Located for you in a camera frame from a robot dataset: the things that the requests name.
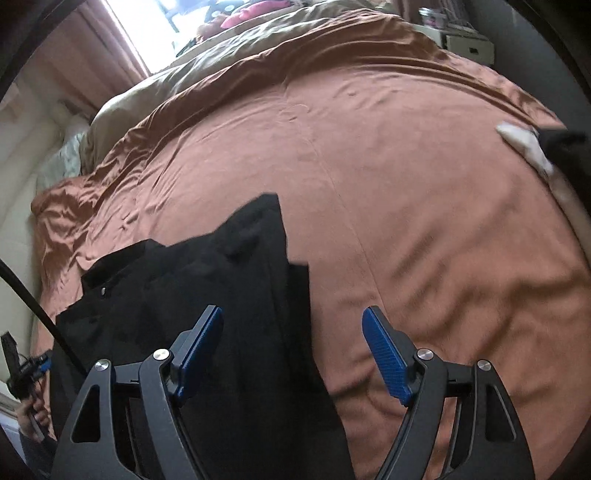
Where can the white nightstand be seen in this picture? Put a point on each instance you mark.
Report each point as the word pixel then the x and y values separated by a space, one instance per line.
pixel 466 44

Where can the brown plush toy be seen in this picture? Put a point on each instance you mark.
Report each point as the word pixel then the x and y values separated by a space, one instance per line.
pixel 208 28

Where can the folded black garment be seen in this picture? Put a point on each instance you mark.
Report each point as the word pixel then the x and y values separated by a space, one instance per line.
pixel 563 143

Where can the beige duvet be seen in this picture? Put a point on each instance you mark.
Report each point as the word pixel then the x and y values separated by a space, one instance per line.
pixel 207 78

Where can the pale patterned pillow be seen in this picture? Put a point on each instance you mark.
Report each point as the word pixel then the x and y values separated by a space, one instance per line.
pixel 64 159

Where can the black shirt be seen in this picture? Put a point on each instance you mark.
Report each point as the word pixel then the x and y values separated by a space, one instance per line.
pixel 249 369

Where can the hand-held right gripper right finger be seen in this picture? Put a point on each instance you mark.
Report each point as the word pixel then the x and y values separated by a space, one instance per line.
pixel 387 357

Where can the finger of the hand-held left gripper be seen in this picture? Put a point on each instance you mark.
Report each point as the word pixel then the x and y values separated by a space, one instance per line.
pixel 45 362

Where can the pink curtain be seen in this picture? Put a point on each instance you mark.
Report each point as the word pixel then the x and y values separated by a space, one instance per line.
pixel 83 50

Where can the person's left hand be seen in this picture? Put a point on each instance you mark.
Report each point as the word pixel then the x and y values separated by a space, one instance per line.
pixel 37 420

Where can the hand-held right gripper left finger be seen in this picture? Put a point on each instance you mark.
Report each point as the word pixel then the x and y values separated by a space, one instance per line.
pixel 199 353

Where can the brown bed sheet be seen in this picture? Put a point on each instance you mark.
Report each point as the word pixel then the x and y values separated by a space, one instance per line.
pixel 392 207

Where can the pink cushion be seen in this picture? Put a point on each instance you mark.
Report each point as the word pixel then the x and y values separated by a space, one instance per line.
pixel 249 14

